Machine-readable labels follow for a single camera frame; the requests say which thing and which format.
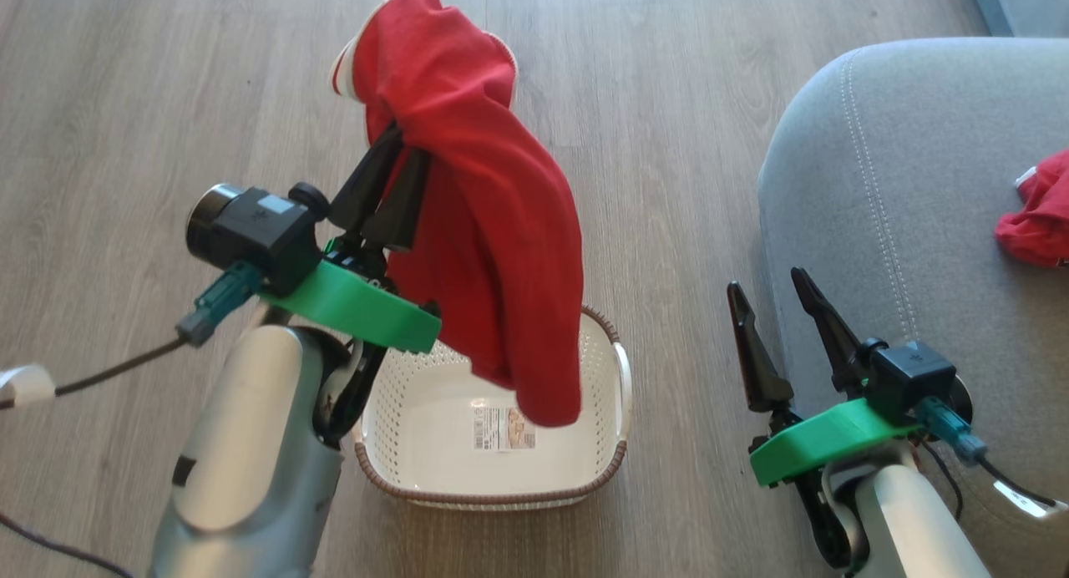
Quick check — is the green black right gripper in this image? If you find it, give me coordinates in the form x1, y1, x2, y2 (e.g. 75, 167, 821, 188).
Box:
727, 267, 920, 487

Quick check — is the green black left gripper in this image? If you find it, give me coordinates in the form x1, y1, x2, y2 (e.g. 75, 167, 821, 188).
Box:
263, 125, 442, 353

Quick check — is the red garment with white cuffs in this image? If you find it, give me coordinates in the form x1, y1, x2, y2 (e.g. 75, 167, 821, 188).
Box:
330, 0, 585, 428

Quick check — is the white plastic laundry basket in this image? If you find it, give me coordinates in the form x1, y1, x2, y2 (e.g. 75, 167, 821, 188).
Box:
352, 304, 633, 512

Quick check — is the printed basket label sticker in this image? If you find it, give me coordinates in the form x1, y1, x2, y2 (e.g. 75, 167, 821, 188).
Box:
472, 398, 537, 452

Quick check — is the yellow and grey sofa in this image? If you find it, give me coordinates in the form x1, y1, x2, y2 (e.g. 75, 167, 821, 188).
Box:
756, 37, 1069, 578

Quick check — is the red garment with white label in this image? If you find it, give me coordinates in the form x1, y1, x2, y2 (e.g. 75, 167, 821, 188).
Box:
994, 146, 1069, 268

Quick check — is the teal right camera connector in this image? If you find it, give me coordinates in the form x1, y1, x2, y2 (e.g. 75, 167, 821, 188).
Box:
914, 397, 989, 467

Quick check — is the teal camera connector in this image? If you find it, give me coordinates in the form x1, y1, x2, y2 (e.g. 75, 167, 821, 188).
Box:
914, 397, 989, 467
175, 261, 265, 349

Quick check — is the teal left camera connector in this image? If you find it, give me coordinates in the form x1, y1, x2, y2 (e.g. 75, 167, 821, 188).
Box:
175, 261, 265, 349

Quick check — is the thin black right camera cable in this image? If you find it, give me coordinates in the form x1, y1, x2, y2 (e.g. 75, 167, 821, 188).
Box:
979, 458, 1060, 507

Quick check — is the thin black camera cable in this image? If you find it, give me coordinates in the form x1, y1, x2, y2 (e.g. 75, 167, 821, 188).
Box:
979, 458, 1060, 507
0, 336, 189, 412

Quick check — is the white cable label tag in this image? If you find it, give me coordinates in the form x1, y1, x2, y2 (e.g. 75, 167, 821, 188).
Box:
992, 479, 1069, 520
0, 363, 57, 409

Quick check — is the thin black left camera cable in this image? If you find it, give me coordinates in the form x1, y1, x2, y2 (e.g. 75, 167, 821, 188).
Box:
0, 336, 189, 412

